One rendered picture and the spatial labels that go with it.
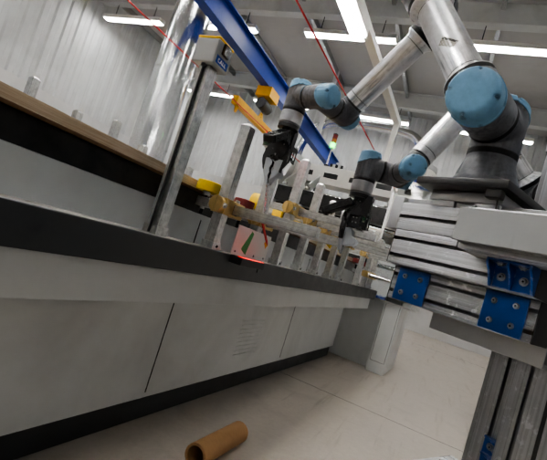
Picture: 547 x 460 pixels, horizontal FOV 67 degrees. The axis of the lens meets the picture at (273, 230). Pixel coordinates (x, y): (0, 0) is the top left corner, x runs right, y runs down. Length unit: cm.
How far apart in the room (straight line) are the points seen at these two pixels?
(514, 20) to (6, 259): 680
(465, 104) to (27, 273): 95
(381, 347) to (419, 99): 697
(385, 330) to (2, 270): 340
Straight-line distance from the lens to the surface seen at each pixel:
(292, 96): 141
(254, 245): 148
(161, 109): 556
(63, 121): 105
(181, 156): 108
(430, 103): 993
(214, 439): 159
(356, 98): 141
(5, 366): 124
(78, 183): 117
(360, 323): 409
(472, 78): 104
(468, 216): 91
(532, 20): 711
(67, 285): 96
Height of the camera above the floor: 74
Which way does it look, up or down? 3 degrees up
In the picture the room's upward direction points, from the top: 17 degrees clockwise
